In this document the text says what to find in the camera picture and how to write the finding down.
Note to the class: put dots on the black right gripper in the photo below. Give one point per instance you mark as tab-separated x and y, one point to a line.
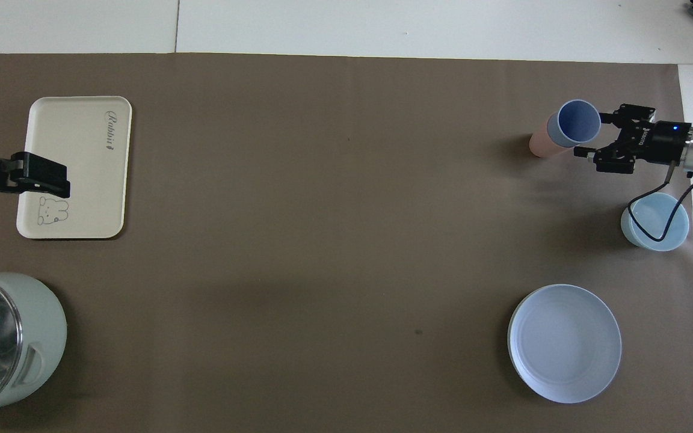
665	143

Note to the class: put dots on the blue plastic cup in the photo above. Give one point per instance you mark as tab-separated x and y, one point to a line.
578	120

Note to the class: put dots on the pink plastic cup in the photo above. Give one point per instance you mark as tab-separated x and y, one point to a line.
540	145

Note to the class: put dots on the cream rabbit print tray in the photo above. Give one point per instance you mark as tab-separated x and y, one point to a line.
82	144

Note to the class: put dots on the light blue small bowl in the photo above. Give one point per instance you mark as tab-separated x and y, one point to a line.
653	219

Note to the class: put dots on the pale green electric pot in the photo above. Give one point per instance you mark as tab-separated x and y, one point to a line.
43	325

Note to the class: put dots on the pale blue round plate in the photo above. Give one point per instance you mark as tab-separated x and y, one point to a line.
565	343

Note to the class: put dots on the brown paper table mat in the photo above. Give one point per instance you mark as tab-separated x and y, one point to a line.
334	240

